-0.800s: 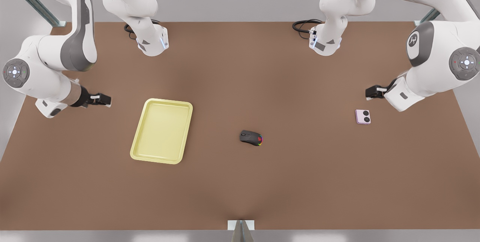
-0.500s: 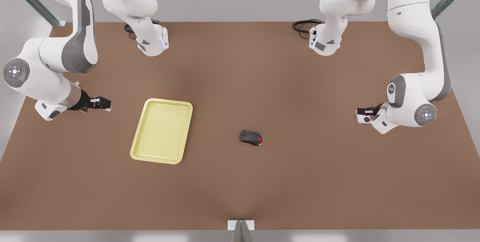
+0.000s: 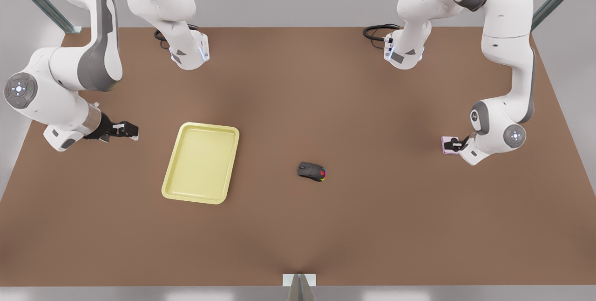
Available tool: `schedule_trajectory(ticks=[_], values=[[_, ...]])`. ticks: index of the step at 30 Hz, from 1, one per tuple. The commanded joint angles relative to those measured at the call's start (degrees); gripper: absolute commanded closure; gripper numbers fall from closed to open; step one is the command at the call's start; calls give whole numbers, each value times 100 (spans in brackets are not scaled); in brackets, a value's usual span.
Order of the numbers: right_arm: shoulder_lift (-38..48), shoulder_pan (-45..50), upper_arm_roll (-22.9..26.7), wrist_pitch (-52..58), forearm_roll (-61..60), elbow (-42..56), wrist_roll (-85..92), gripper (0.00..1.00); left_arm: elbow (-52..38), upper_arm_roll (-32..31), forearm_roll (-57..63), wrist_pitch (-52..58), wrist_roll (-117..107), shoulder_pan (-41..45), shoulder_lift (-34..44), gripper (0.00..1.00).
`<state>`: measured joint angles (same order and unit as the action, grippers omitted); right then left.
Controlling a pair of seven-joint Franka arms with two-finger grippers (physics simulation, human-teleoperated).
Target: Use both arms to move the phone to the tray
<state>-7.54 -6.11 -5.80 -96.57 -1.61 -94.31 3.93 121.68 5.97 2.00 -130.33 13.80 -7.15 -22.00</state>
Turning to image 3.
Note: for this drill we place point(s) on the small lilac box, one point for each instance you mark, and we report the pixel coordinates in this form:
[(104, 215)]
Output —
[(445, 145)]

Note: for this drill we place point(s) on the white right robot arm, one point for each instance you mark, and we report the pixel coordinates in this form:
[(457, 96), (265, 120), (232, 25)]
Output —
[(63, 65)]

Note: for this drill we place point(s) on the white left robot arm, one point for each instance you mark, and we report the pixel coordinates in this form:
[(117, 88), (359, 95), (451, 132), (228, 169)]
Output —
[(507, 35)]

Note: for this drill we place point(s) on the yellow plastic tray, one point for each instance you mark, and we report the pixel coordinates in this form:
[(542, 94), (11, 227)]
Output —
[(201, 163)]

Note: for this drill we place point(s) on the black computer mouse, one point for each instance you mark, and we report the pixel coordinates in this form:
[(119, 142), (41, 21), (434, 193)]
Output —
[(310, 171)]

